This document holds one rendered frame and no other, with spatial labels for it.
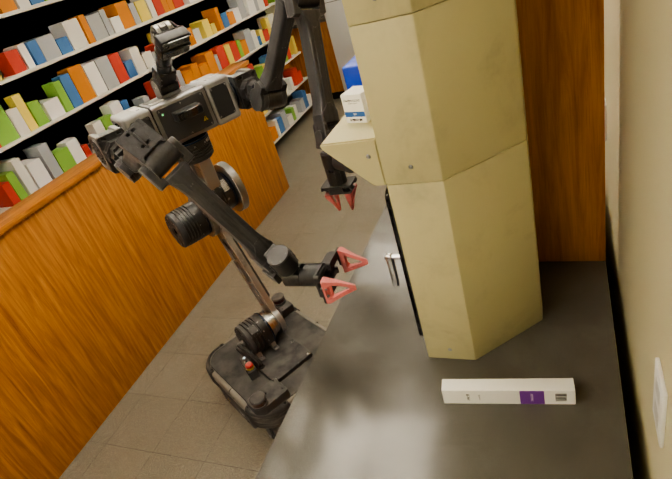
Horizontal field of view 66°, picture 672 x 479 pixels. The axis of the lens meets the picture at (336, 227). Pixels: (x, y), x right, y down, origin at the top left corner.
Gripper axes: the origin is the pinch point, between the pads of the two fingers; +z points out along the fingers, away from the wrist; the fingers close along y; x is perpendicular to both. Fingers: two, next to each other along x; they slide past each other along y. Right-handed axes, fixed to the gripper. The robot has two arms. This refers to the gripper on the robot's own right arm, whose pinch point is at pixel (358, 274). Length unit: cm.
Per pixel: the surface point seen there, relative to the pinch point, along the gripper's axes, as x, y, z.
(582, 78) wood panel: -27, 33, 50
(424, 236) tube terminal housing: -12.7, -4.4, 19.2
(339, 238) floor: 113, 186, -106
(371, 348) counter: 21.8, -2.6, -1.6
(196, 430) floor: 114, 26, -124
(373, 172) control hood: -28.1, -4.5, 12.2
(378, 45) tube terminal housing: -51, -5, 19
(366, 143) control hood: -34.2, -4.6, 12.4
